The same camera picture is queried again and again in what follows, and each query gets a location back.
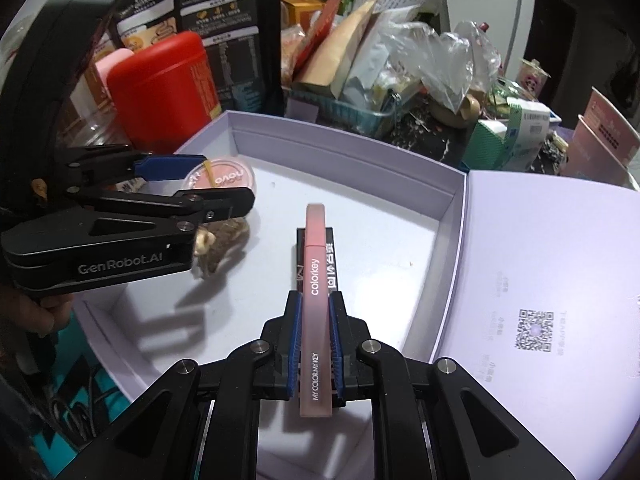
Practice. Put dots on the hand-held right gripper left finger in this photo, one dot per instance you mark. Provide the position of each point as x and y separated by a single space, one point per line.
295 345

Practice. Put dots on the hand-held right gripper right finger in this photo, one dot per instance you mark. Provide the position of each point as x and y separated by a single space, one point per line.
336 350

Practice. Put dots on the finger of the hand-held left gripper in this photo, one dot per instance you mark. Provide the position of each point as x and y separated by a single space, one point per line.
220 202
170 166

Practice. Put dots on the round pink compact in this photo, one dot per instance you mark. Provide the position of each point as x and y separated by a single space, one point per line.
227 175

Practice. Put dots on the beige marbled hair claw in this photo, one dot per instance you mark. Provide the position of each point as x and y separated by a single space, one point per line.
225 245

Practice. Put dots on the long black lipstick box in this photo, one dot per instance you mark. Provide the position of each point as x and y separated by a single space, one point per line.
334 270

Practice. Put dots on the pink lip gloss tube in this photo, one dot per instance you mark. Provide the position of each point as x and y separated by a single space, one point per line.
315 260

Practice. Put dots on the white hinged gift box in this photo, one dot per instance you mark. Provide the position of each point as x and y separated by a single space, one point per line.
390 240

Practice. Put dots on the person's left hand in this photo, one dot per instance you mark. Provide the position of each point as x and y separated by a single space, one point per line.
30 315

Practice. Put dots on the red canister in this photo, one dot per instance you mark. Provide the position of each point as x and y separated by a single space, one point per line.
160 90

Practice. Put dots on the pink plastic item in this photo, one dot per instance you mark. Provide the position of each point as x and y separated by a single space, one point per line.
107 67

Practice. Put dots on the black printed snack bag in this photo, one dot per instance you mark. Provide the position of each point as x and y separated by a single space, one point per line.
230 30

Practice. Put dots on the clear plastic tray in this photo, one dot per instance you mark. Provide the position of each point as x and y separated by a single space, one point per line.
345 110

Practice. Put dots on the beige pouch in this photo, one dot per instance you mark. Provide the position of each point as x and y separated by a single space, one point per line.
340 50

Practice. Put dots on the orange box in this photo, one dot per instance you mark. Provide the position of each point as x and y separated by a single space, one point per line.
300 12

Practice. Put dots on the red snack packet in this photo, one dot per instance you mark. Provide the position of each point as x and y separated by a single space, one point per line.
325 20

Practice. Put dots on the white pouch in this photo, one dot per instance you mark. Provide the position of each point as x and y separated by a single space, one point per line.
382 35

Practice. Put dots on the green textured box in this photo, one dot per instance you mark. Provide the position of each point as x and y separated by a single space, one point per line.
487 145

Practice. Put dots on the clear plastic bag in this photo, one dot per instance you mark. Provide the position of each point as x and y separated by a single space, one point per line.
445 65

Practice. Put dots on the green and white carton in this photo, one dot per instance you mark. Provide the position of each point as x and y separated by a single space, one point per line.
530 125

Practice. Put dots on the small lidded pink cup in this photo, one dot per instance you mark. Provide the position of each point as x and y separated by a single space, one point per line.
532 77

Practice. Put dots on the white refrigerator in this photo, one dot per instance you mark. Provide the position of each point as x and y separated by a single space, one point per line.
520 10

